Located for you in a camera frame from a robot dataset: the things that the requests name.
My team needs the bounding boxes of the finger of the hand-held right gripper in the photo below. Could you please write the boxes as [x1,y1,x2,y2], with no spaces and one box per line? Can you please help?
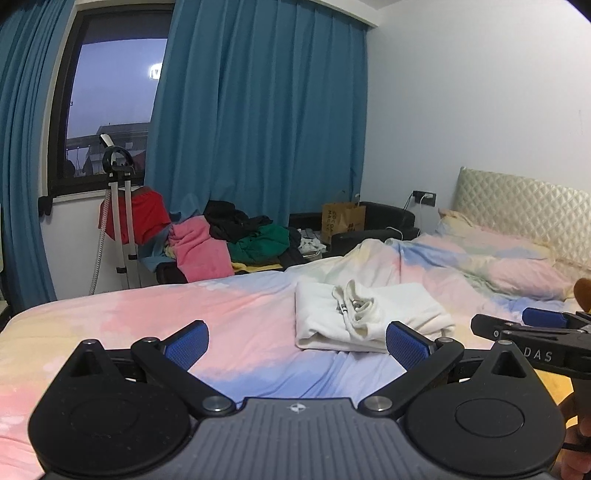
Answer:
[523,307,591,329]
[470,314,532,342]

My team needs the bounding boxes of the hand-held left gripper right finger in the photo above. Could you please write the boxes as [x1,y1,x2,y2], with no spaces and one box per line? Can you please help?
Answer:
[358,321,519,417]

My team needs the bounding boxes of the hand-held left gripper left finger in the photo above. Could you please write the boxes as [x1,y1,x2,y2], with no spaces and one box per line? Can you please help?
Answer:
[78,320,236,417]

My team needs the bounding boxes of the white hoodie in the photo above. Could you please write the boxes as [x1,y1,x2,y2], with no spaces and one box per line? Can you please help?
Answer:
[294,278,456,354]

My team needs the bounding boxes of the black clothes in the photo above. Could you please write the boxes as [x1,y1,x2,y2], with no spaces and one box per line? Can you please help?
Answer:
[203,200,274,243]

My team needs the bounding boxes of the person's right hand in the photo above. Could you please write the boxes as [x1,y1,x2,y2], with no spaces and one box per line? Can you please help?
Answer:
[556,390,591,480]

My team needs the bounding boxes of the brown furry object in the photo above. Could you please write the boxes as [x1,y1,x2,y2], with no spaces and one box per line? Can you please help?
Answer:
[573,278,591,315]

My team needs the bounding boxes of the pastel bed sheet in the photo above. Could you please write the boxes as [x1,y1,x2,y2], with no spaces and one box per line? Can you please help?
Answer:
[0,268,591,480]

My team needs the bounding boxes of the pastel duvet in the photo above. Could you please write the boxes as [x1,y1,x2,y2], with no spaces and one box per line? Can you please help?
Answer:
[284,233,578,305]

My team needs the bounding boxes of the pastel pillow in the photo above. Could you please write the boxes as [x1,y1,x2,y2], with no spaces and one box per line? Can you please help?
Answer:
[436,209,557,261]

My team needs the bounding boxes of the pink towel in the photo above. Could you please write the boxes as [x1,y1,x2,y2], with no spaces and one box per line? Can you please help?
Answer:
[167,216,235,283]

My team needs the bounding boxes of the light blue cloth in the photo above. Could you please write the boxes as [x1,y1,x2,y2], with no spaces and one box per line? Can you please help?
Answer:
[139,226,178,273]

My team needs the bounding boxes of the yellow cloth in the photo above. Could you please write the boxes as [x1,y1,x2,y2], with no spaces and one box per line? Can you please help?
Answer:
[231,261,284,275]

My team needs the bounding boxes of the cream quilted headboard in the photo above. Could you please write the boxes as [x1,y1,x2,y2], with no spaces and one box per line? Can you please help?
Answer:
[451,166,591,271]

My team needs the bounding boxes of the green garment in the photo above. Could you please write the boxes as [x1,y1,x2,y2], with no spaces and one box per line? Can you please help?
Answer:
[226,223,291,266]

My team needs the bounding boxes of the black armchair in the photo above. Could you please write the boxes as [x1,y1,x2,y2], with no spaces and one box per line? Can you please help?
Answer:
[331,200,421,257]

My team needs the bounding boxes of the brown paper bag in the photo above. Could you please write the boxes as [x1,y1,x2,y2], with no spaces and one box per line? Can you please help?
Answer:
[321,202,367,245]

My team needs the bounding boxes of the red cloth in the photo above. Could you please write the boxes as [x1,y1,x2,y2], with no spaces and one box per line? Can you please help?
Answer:
[98,186,171,245]

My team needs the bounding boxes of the white garment steamer stand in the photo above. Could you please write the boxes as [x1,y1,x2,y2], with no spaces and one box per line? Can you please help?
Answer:
[89,133,144,296]

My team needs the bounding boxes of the wide blue curtain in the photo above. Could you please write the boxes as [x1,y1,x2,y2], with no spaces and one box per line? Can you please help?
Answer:
[144,0,370,227]

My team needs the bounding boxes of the narrow blue curtain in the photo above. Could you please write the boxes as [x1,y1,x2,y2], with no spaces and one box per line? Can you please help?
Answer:
[0,0,77,312]

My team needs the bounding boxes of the dark framed window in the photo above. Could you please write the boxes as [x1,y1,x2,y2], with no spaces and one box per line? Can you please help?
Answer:
[46,8,176,197]

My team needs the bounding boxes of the white charger cable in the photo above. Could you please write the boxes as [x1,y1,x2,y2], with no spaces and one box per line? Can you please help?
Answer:
[385,194,435,241]

